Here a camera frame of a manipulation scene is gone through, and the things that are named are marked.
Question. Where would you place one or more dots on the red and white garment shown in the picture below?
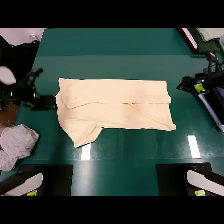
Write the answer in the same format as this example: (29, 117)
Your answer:
(189, 38)

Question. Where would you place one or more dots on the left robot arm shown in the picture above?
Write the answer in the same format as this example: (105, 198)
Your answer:
(6, 76)

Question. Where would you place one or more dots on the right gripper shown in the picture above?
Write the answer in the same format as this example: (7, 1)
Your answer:
(191, 85)

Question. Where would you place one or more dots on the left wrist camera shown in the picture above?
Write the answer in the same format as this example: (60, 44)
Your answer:
(33, 78)

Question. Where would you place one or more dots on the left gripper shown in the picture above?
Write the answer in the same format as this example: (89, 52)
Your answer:
(45, 102)

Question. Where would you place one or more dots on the dark green garment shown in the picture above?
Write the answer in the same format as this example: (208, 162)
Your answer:
(205, 46)

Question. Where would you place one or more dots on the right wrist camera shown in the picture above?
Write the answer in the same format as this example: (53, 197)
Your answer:
(212, 60)

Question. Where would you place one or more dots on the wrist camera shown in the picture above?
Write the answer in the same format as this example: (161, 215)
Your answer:
(33, 78)
(212, 60)

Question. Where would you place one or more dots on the cream shirt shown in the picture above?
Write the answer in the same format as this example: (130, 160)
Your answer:
(113, 106)

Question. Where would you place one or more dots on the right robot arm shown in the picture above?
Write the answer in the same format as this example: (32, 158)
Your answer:
(205, 180)

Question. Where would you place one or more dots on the grey garment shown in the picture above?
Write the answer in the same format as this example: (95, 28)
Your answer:
(16, 143)

